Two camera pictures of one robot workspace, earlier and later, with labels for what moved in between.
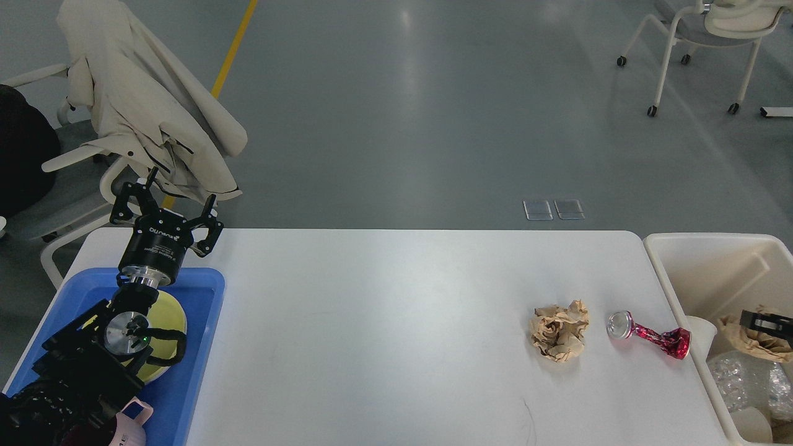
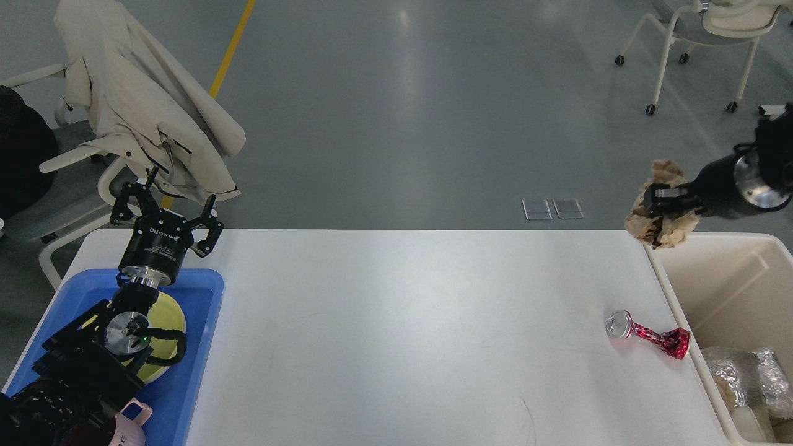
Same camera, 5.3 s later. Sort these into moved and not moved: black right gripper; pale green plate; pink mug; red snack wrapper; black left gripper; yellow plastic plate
Moved: black right gripper
Not moved: red snack wrapper; black left gripper; yellow plastic plate; pink mug; pale green plate
